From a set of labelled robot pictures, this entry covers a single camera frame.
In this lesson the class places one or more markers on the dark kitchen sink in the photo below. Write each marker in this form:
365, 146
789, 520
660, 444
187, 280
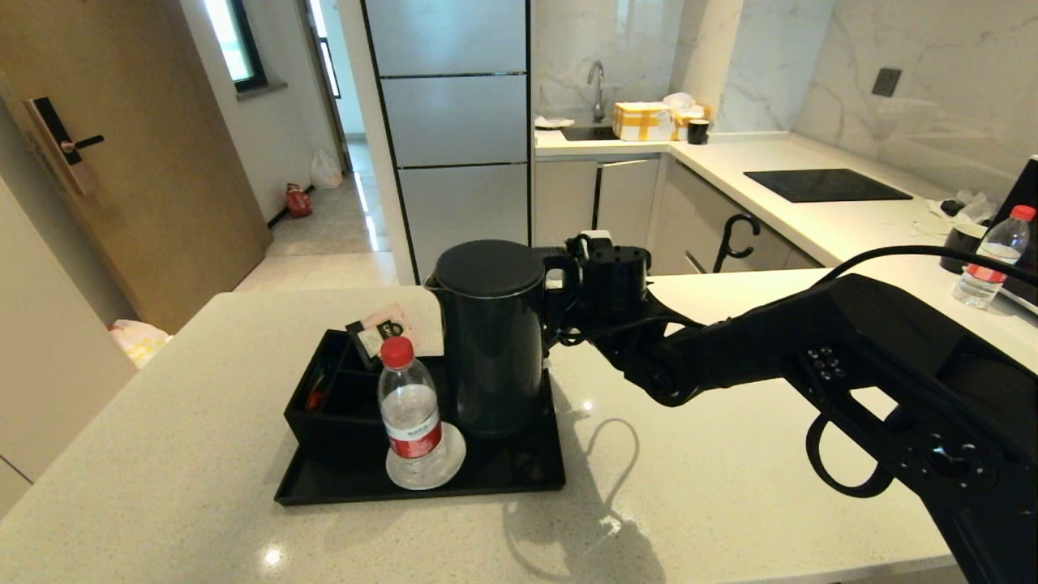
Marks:
588, 133

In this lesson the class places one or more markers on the black framed window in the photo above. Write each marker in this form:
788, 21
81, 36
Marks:
247, 49

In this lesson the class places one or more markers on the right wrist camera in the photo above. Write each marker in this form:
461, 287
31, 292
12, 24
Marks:
596, 240

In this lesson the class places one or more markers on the crumpled white tissue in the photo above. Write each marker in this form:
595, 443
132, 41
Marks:
973, 207

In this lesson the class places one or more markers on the black gold door lock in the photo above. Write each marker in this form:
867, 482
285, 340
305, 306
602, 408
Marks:
50, 131

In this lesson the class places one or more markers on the yellow white tissue box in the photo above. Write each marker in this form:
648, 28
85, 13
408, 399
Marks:
642, 122

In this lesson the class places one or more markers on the black rectangular serving tray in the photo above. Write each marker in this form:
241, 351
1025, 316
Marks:
503, 474

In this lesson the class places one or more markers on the black induction cooktop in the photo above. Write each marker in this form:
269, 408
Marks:
825, 185

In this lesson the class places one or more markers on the black compartment organizer box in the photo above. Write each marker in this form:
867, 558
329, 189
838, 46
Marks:
340, 426

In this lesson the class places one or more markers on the beige cabinet panel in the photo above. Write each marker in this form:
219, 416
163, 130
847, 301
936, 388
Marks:
49, 365

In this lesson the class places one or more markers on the pink tea sachet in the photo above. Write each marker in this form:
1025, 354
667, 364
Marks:
397, 313

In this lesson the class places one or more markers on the clear water bottle red cap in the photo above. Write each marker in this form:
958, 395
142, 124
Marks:
412, 414
993, 264

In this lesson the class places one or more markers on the white kitchen base cabinet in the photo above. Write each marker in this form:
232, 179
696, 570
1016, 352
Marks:
624, 207

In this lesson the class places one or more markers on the black cup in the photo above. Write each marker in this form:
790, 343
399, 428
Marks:
697, 132
957, 239

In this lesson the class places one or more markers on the yellow white plastic bag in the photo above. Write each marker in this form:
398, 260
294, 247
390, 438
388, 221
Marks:
139, 345

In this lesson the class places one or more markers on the silver refrigerator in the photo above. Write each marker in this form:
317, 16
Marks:
454, 122

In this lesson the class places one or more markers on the black hook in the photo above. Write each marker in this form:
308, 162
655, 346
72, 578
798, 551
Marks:
734, 242

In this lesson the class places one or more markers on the chrome kitchen faucet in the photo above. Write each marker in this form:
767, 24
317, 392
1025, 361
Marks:
598, 79

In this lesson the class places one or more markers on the brown wooden door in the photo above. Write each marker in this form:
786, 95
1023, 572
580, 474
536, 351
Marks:
146, 162

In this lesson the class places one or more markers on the dark grey wall socket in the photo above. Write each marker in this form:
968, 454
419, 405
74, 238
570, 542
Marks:
886, 82

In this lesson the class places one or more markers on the red bag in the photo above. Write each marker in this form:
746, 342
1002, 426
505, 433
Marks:
298, 201

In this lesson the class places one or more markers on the red sachet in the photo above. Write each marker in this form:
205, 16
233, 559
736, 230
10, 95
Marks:
318, 396

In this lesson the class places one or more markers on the black electric kettle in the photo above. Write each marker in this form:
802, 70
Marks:
495, 349

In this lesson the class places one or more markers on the white cloth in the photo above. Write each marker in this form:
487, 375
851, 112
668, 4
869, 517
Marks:
553, 122

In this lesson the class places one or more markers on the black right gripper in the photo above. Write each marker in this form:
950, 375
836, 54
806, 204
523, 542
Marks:
596, 320

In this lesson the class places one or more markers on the white round paper coaster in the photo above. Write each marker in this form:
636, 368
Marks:
454, 458

